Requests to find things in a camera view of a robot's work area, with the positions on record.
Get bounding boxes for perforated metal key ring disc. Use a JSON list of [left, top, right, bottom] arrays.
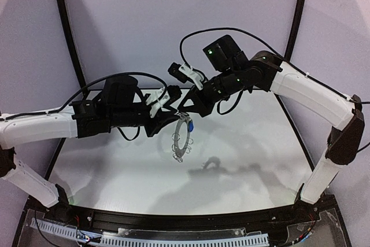
[[171, 113, 194, 163]]

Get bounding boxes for blue key tag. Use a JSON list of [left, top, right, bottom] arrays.
[[188, 121, 194, 132]]

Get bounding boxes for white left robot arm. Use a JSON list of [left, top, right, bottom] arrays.
[[1, 72, 182, 209]]

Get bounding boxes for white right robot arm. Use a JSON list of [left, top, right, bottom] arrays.
[[168, 35, 365, 204]]

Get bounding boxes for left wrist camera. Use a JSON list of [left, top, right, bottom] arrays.
[[146, 85, 182, 119]]

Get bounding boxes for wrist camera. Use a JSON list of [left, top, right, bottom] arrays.
[[168, 62, 206, 90], [146, 85, 182, 119]]

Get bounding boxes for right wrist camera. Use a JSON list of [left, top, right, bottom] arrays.
[[168, 62, 206, 90]]

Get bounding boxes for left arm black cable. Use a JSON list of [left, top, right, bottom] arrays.
[[0, 72, 165, 141]]

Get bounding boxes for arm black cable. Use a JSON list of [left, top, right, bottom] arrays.
[[179, 28, 370, 152], [0, 72, 165, 141]]

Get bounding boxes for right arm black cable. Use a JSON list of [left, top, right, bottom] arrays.
[[179, 28, 370, 152]]

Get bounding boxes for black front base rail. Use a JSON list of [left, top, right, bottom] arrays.
[[26, 195, 347, 242]]

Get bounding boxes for right black frame post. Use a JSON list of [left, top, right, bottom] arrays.
[[284, 0, 305, 61]]

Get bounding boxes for black frame post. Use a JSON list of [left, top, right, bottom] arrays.
[[284, 0, 305, 61], [56, 0, 86, 87]]

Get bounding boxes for white slotted cable duct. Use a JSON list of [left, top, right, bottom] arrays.
[[27, 218, 269, 247]]

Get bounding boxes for left black frame post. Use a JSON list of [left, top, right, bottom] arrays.
[[56, 0, 86, 87]]

